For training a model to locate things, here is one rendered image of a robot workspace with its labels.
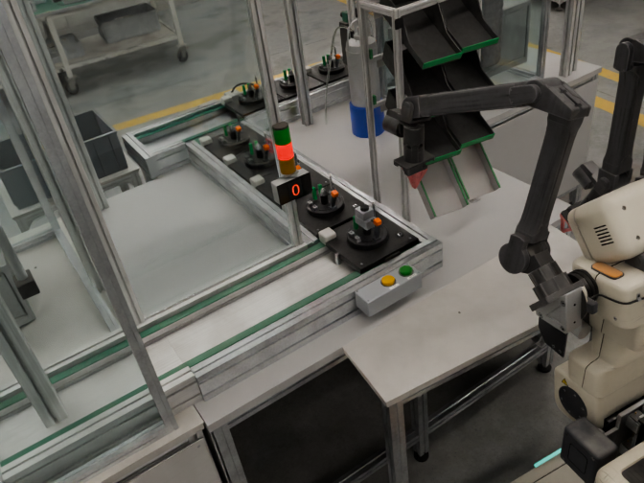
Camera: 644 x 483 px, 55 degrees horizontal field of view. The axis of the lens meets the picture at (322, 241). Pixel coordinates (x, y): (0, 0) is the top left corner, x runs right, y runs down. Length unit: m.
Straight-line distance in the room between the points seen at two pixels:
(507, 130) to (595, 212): 1.69
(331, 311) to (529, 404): 1.23
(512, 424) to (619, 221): 1.44
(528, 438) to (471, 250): 0.90
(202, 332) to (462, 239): 0.95
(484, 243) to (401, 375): 0.65
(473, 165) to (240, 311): 0.96
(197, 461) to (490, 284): 1.04
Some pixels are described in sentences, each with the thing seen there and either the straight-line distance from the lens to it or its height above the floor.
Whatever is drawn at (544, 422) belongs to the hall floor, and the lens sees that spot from 2.81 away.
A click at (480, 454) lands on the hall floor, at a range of 2.68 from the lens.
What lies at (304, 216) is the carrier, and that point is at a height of 0.97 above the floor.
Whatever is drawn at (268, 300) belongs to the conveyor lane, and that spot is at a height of 0.92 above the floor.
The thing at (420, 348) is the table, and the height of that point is 0.86.
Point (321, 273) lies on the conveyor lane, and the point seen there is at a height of 0.92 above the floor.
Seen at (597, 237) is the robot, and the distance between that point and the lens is 1.56.
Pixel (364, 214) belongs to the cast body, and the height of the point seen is 1.08.
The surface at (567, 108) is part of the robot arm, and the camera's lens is 1.41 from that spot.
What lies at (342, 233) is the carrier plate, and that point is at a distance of 2.12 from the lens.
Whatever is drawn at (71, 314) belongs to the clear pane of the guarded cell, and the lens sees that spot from 1.48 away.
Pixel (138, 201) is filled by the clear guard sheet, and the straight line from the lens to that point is 1.80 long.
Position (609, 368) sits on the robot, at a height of 0.91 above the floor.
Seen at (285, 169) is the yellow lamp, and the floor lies 1.28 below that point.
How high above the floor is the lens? 2.21
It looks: 36 degrees down
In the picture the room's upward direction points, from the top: 9 degrees counter-clockwise
